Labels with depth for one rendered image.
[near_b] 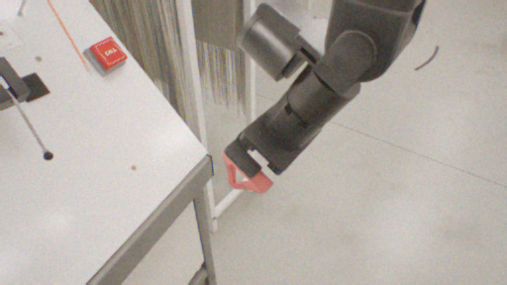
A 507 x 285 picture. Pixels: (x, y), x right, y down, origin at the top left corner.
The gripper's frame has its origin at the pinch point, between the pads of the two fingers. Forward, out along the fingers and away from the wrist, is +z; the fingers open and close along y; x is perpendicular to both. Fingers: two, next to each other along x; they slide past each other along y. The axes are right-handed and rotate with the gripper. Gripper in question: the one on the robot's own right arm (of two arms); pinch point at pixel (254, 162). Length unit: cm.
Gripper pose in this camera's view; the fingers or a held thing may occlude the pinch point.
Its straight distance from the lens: 47.6
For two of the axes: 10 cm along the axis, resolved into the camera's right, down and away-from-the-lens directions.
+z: -4.0, 4.9, 7.7
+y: -5.7, 5.2, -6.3
